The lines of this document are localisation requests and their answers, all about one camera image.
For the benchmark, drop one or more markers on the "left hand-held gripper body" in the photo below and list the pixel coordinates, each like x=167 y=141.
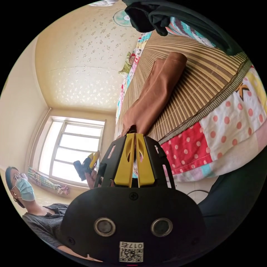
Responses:
x=87 y=165

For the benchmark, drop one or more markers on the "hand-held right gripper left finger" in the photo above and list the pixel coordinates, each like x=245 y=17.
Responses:
x=124 y=164

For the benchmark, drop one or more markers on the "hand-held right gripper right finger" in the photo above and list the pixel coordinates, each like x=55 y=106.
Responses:
x=145 y=166

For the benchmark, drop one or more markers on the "brown pants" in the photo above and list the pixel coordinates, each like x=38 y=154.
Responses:
x=158 y=87

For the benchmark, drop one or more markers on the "person's left hand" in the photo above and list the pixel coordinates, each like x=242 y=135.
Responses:
x=91 y=180

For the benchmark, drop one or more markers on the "window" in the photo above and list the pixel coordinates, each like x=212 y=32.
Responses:
x=73 y=146

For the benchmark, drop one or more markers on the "striped curtain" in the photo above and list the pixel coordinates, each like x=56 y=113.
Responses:
x=44 y=180

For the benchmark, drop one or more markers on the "person's body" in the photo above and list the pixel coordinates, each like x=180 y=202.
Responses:
x=41 y=223

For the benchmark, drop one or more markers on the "green leaf print pillow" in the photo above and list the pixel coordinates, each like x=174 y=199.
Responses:
x=127 y=65

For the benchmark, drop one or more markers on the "bed with woven mat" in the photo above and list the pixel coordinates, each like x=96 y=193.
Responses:
x=208 y=83

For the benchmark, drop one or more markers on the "round fan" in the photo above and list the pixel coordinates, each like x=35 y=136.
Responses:
x=122 y=17

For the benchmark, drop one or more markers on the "pile of clothes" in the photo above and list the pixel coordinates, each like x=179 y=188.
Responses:
x=150 y=14

